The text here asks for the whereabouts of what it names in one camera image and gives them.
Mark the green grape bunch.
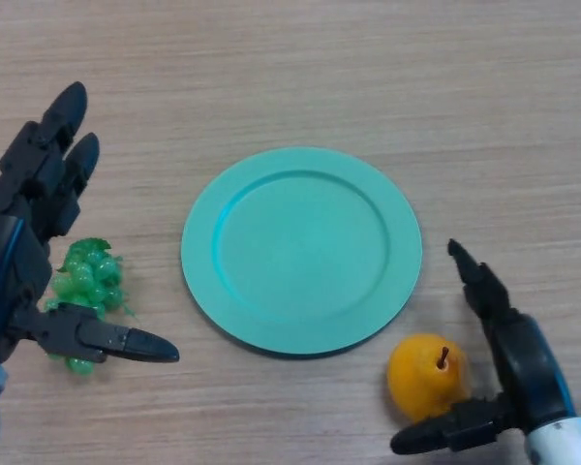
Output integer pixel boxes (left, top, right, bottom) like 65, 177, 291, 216
43, 236, 139, 382

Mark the round green plate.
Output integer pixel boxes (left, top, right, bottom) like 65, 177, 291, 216
180, 146, 423, 359

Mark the yellow pear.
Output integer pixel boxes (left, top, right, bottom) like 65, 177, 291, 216
385, 332, 470, 422

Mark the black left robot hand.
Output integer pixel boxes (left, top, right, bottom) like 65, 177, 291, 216
0, 80, 181, 364

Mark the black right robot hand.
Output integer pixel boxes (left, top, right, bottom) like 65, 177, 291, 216
389, 238, 575, 455

